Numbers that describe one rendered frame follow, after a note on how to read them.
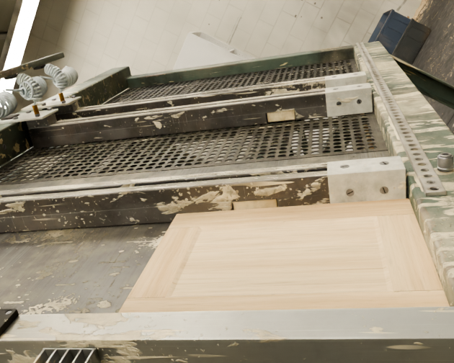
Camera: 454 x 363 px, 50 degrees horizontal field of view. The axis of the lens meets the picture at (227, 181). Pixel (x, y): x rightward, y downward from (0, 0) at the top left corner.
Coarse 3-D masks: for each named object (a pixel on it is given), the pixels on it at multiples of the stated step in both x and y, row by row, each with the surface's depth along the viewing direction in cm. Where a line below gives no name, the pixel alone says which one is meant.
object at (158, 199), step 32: (352, 160) 85; (384, 160) 83; (0, 192) 100; (32, 192) 98; (64, 192) 94; (96, 192) 91; (128, 192) 89; (160, 192) 88; (192, 192) 87; (224, 192) 86; (256, 192) 85; (288, 192) 84; (320, 192) 82; (352, 192) 81; (384, 192) 80; (0, 224) 98; (32, 224) 96; (64, 224) 95; (96, 224) 93; (128, 224) 92
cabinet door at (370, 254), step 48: (192, 240) 79; (240, 240) 77; (288, 240) 74; (336, 240) 72; (384, 240) 69; (144, 288) 68; (192, 288) 66; (240, 288) 65; (288, 288) 63; (336, 288) 61; (384, 288) 60; (432, 288) 58
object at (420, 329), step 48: (0, 336) 59; (48, 336) 58; (96, 336) 56; (144, 336) 55; (192, 336) 53; (240, 336) 52; (288, 336) 51; (336, 336) 50; (384, 336) 49; (432, 336) 48
